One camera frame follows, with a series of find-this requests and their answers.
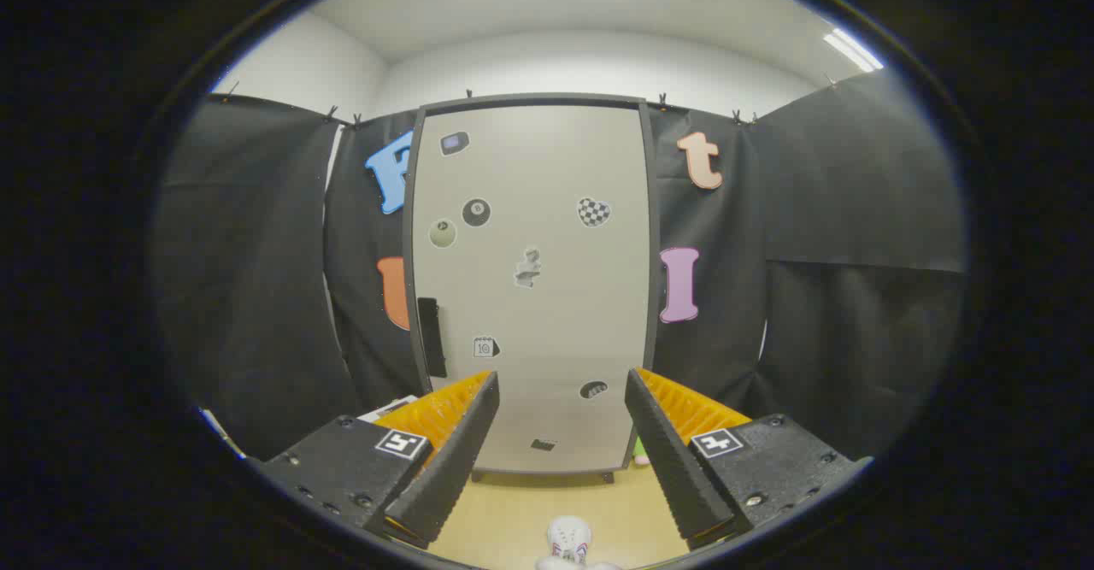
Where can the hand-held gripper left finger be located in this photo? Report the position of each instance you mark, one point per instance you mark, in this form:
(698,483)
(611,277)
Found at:
(453,459)

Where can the short ceiling light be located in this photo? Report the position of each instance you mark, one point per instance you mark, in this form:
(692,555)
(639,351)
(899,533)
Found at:
(853,49)

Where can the pink green plush toy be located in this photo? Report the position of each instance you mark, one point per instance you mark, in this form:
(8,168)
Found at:
(639,455)

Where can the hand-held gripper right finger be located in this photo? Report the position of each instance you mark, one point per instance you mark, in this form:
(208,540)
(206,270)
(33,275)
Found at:
(675,467)

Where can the white book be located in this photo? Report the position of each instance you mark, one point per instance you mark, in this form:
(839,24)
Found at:
(389,409)

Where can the grey shoe cabinet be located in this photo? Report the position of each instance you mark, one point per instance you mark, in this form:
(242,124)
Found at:
(530,99)

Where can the black backdrop cloth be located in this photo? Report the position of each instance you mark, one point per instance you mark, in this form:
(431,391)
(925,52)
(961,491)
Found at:
(256,296)

